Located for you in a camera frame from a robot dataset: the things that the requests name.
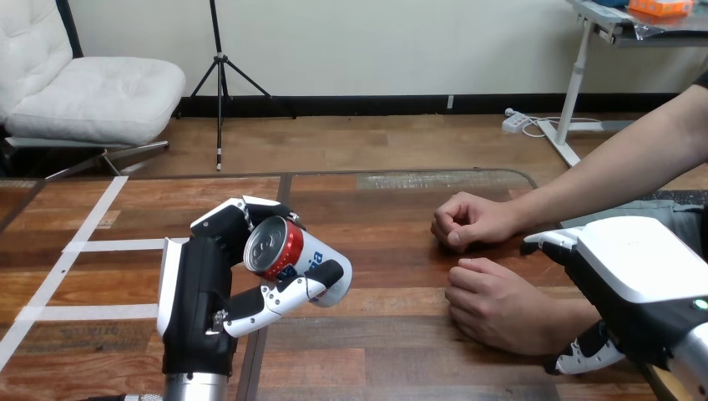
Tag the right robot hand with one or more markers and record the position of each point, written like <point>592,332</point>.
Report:
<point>636,265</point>

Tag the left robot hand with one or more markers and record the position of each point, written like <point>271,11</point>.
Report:
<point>194,299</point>

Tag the person's hand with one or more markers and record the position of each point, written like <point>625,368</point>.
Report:
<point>475,221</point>
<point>509,310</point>

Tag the red and white drink can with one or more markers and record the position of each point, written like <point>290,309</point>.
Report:
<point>310,260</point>

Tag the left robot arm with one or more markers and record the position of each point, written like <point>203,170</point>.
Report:
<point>193,388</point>

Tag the person's forearm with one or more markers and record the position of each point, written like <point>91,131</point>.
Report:
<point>614,166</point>

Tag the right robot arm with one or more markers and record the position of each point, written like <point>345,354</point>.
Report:
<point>694,360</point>

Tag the person's body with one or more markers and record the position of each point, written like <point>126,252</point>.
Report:
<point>658,213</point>

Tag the white power strip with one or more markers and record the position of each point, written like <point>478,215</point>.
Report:
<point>513,120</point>

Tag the white desk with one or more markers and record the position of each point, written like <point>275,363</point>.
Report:
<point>575,83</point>

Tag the white cushioned chair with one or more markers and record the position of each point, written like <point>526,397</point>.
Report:
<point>94,94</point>

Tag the black tripod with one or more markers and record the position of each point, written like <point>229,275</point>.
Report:
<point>221,72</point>

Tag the orange thing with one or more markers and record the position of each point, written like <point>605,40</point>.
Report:
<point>661,6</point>

